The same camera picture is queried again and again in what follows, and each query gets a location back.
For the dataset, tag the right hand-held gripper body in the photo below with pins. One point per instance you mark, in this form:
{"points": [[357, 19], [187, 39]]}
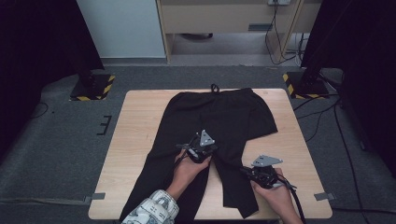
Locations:
{"points": [[265, 175]]}

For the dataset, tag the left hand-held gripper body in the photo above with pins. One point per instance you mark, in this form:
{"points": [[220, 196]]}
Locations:
{"points": [[201, 149]]}

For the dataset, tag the black pants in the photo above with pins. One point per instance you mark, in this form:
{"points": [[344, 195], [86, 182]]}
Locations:
{"points": [[230, 115]]}

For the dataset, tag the person's right hand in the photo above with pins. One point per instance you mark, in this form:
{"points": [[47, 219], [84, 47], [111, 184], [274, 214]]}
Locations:
{"points": [[275, 196]]}

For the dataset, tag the person's left hand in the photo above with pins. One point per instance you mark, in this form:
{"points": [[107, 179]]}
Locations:
{"points": [[188, 172]]}

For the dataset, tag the grey tape piece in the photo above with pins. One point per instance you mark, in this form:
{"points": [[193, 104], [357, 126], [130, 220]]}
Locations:
{"points": [[323, 196], [97, 196]]}

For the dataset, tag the striped black stand base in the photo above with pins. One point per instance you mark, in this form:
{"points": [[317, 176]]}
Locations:
{"points": [[93, 88], [306, 85]]}

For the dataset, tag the light wooden desk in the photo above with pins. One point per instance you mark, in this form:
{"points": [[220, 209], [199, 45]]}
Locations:
{"points": [[218, 17]]}

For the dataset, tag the white panel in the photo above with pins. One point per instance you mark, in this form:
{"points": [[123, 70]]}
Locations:
{"points": [[121, 28]]}

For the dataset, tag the white power strip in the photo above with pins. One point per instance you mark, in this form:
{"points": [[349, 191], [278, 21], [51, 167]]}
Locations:
{"points": [[279, 2]]}

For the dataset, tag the black curtain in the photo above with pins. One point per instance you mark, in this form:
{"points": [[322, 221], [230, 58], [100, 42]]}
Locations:
{"points": [[364, 46], [37, 46]]}

